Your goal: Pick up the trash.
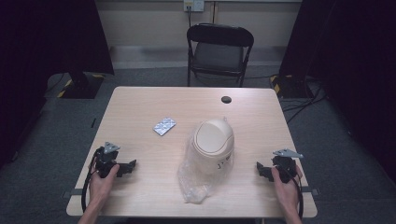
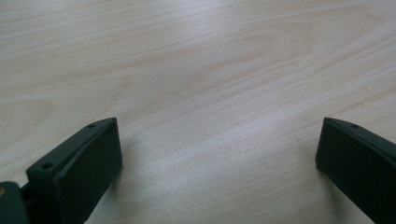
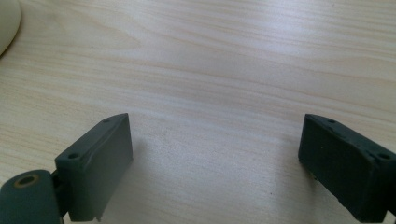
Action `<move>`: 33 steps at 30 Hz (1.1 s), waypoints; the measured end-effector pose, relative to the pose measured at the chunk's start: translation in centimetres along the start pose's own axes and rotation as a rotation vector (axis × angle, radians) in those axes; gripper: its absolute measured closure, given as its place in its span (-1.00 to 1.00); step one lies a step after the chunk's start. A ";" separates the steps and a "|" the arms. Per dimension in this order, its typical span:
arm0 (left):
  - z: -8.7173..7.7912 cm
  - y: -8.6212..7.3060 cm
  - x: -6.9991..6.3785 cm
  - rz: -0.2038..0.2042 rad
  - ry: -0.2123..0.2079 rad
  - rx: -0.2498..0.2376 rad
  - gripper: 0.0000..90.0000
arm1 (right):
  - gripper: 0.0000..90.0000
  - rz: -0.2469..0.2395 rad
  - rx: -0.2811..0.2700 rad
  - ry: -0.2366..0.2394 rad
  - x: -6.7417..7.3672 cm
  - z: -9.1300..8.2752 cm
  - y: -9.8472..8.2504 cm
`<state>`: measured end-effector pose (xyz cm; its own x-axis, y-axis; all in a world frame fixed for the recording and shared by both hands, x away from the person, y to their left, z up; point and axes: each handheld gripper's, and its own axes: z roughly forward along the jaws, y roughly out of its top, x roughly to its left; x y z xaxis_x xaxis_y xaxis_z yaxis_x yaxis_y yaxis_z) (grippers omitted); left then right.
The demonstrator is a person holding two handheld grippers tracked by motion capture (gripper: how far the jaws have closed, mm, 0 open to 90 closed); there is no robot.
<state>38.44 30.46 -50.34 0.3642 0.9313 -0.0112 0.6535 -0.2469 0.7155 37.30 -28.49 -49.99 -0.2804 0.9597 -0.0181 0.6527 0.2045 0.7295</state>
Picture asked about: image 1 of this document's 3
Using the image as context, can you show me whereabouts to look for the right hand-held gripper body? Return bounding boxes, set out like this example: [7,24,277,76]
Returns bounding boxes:
[270,147,304,184]

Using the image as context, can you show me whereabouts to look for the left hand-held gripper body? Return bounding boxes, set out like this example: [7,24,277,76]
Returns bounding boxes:
[92,141,126,179]

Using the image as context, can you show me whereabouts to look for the person's left hand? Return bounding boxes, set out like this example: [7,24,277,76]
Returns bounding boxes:
[89,163,120,203]

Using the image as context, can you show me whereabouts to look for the person's right hand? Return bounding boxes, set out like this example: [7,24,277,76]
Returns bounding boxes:
[270,164,304,210]

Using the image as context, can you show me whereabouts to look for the silver blister pack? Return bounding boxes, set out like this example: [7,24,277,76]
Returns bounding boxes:
[151,117,177,137]

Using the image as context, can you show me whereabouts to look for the beige swing-lid trash bin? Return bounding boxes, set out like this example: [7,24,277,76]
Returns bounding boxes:
[190,119,235,175]

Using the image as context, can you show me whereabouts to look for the clear plastic bag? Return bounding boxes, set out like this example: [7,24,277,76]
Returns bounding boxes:
[177,116,236,205]

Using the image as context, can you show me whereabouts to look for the black stand base striped tape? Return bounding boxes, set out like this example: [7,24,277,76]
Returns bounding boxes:
[269,74,313,100]
[56,71,106,100]

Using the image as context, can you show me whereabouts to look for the black folding chair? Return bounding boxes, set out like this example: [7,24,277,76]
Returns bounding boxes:
[186,22,255,88]

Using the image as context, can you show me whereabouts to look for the black curtain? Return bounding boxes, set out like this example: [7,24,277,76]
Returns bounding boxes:
[278,0,396,185]
[0,0,115,171]

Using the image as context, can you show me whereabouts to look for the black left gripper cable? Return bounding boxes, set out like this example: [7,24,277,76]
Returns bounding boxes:
[80,147,105,214]

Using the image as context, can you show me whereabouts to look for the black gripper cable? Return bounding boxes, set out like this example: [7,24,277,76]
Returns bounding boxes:
[80,147,105,214]
[279,166,305,219]

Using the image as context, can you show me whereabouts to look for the black table frame bar end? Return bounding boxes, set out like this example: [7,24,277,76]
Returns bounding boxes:
[61,188,83,200]
[301,186,320,197]

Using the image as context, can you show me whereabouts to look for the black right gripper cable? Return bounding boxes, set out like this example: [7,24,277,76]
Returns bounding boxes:
[279,166,305,219]

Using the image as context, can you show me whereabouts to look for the black floor cables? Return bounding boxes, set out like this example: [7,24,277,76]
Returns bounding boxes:
[279,77,329,125]

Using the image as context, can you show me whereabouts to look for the white wall outlet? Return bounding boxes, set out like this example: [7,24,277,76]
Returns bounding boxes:
[183,0,205,13]

